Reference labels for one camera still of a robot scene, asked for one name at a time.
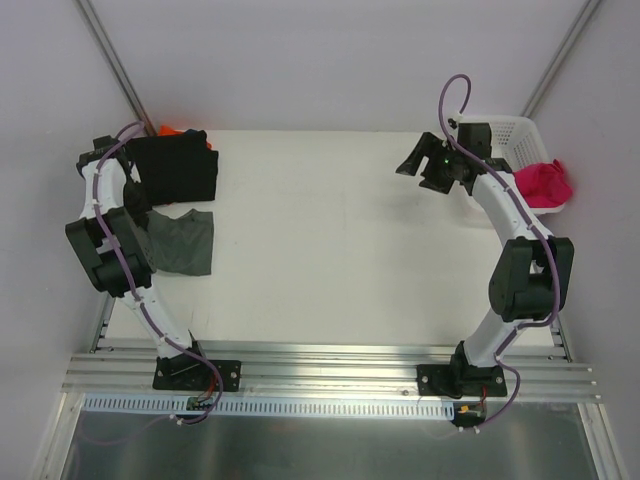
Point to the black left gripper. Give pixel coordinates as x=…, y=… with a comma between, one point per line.
x=135, y=198

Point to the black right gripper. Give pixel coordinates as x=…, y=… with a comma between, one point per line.
x=435, y=165

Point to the grey t shirt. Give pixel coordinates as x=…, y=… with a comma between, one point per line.
x=182, y=245

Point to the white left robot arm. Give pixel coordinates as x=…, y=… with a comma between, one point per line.
x=118, y=260

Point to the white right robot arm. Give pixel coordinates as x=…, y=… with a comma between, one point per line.
x=529, y=284

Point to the folded black t shirt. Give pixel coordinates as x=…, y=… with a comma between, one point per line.
x=178, y=168

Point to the folded orange t shirt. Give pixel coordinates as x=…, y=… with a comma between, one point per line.
x=172, y=131

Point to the white plastic basket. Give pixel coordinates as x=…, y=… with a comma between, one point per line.
x=516, y=140

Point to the pink t shirt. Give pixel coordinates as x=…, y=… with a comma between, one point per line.
x=544, y=185

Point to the aluminium left frame post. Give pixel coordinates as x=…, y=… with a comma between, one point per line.
x=101, y=38

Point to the aluminium corner frame post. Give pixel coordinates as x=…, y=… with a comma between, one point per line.
x=570, y=41

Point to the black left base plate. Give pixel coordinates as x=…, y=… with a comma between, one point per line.
x=197, y=375

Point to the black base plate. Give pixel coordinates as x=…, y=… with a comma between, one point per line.
x=442, y=380
x=197, y=375

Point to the white slotted cable duct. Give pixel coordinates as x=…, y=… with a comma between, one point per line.
x=273, y=407

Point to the aluminium mounting rail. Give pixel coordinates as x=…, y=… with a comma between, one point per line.
x=543, y=374

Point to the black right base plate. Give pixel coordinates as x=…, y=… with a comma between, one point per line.
x=442, y=380

